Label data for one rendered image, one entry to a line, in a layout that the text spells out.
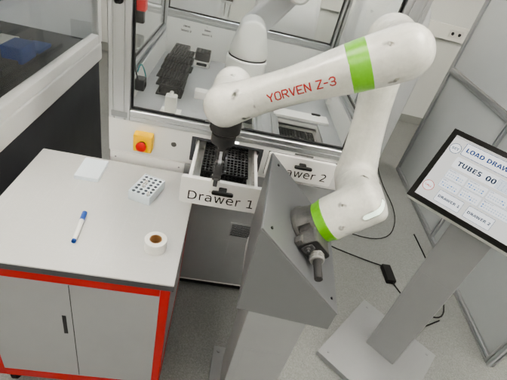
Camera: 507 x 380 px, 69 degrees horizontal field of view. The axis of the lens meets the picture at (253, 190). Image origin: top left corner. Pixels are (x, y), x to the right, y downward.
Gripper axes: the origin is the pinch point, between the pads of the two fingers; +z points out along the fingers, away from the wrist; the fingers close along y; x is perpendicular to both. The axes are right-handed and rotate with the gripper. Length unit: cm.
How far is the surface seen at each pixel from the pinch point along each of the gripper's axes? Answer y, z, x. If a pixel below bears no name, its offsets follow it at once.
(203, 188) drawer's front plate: -1.8, 4.3, -3.5
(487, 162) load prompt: -11, -21, 95
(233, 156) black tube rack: -25.0, 3.7, 6.2
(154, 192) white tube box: -6.9, 13.6, -20.7
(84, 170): -16, 16, -49
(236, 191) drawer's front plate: -1.8, 3.1, 8.0
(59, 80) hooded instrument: -67, 6, -76
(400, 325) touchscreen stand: 1, 64, 99
